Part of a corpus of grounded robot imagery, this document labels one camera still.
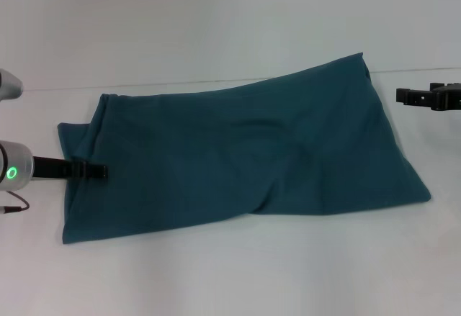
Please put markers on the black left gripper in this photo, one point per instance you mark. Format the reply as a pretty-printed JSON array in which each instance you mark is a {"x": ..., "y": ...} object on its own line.
[{"x": 54, "y": 168}]

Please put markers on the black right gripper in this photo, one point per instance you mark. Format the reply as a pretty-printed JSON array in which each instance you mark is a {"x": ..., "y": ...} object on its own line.
[{"x": 449, "y": 96}]

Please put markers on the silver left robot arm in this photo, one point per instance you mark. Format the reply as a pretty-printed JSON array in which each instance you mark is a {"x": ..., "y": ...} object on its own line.
[{"x": 14, "y": 166}]

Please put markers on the teal t-shirt with white print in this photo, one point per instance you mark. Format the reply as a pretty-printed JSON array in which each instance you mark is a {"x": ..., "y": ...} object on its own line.
[{"x": 234, "y": 150}]

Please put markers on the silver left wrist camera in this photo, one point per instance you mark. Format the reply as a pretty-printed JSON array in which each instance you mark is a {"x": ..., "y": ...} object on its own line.
[{"x": 10, "y": 85}]

